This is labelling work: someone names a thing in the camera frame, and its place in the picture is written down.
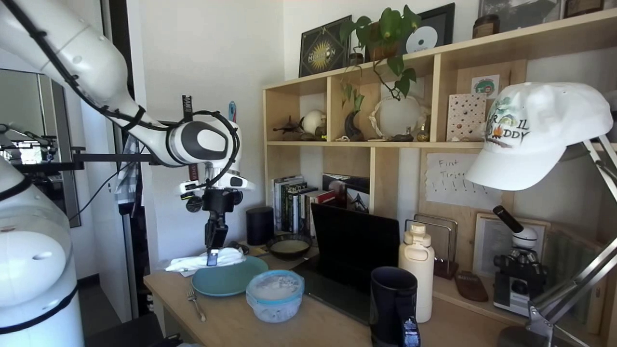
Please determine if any brown leather case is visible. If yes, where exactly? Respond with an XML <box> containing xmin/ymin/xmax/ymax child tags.
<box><xmin>453</xmin><ymin>269</ymin><xmax>490</xmax><ymax>304</ymax></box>

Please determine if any green potted plant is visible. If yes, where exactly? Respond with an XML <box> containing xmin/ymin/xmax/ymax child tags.
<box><xmin>338</xmin><ymin>3</ymin><xmax>423</xmax><ymax>101</ymax></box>

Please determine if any silver desk lamp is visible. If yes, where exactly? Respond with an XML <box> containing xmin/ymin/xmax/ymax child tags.
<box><xmin>498</xmin><ymin>132</ymin><xmax>617</xmax><ymax>347</ymax></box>

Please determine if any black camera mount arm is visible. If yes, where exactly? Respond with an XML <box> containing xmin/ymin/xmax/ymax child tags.
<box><xmin>64</xmin><ymin>144</ymin><xmax>162</xmax><ymax>169</ymax></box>

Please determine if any white round vase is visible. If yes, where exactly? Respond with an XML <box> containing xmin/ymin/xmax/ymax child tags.
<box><xmin>371</xmin><ymin>94</ymin><xmax>430</xmax><ymax>142</ymax></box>

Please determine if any medal on red ribbon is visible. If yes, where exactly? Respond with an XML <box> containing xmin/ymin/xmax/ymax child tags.
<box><xmin>185</xmin><ymin>161</ymin><xmax>205</xmax><ymax>213</ymax></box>

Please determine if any cream water bottle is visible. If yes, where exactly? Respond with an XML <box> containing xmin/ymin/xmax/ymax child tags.
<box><xmin>398</xmin><ymin>219</ymin><xmax>438</xmax><ymax>323</ymax></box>

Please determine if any framed white disc picture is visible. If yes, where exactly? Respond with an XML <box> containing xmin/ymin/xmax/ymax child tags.
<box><xmin>403</xmin><ymin>1</ymin><xmax>457</xmax><ymax>55</ymax></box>

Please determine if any clear glass frame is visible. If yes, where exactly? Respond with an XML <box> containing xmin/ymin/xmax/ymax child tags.
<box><xmin>403</xmin><ymin>211</ymin><xmax>461</xmax><ymax>279</ymax></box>

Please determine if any small green print card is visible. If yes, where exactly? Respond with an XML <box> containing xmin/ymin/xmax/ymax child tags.
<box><xmin>471</xmin><ymin>72</ymin><xmax>502</xmax><ymax>101</ymax></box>

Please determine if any black insulated mug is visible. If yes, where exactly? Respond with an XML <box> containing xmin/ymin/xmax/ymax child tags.
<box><xmin>369</xmin><ymin>265</ymin><xmax>423</xmax><ymax>347</ymax></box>

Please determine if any speckled paper sheet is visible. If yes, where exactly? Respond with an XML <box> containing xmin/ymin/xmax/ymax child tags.
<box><xmin>423</xmin><ymin>149</ymin><xmax>507</xmax><ymax>209</ymax></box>

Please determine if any row of books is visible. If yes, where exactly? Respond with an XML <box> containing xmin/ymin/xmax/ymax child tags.
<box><xmin>270</xmin><ymin>171</ymin><xmax>372</xmax><ymax>236</ymax></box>

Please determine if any small plant dark vase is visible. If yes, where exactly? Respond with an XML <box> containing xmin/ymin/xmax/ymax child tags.
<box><xmin>340</xmin><ymin>82</ymin><xmax>371</xmax><ymax>142</ymax></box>

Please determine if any wooden shelf unit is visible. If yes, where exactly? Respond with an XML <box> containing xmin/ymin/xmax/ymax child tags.
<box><xmin>261</xmin><ymin>5</ymin><xmax>617</xmax><ymax>323</ymax></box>

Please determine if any dark framed picture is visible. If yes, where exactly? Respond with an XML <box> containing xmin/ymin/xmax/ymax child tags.
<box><xmin>297</xmin><ymin>13</ymin><xmax>355</xmax><ymax>78</ymax></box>

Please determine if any teal plate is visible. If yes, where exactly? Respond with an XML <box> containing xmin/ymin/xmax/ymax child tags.
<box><xmin>191</xmin><ymin>255</ymin><xmax>270</xmax><ymax>298</ymax></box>

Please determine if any dotted white card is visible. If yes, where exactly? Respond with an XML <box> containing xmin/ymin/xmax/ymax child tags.
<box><xmin>446</xmin><ymin>92</ymin><xmax>490</xmax><ymax>142</ymax></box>

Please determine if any white round shell ornament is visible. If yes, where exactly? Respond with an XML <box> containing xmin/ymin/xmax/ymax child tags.
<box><xmin>299</xmin><ymin>109</ymin><xmax>328</xmax><ymax>136</ymax></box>

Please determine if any white printed cap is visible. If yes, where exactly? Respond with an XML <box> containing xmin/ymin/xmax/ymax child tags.
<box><xmin>465</xmin><ymin>80</ymin><xmax>615</xmax><ymax>192</ymax></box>

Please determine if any white plastic spoon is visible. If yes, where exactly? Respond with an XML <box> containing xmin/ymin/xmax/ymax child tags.
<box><xmin>164</xmin><ymin>246</ymin><xmax>247</xmax><ymax>277</ymax></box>

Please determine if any dark bowl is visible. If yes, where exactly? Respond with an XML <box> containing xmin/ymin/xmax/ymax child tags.
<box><xmin>266</xmin><ymin>232</ymin><xmax>315</xmax><ymax>259</ymax></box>

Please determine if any black cylinder speaker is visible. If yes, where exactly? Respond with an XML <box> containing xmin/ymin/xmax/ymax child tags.
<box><xmin>245</xmin><ymin>203</ymin><xmax>276</xmax><ymax>246</ymax></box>

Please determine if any black white microscope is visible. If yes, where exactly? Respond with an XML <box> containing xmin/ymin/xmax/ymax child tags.
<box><xmin>490</xmin><ymin>203</ymin><xmax>548</xmax><ymax>315</ymax></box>

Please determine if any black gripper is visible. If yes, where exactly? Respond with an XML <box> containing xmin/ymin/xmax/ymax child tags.
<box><xmin>201</xmin><ymin>188</ymin><xmax>238</xmax><ymax>265</ymax></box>

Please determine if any black laptop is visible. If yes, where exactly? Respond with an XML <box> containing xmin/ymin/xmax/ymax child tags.
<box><xmin>295</xmin><ymin>200</ymin><xmax>401</xmax><ymax>323</ymax></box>

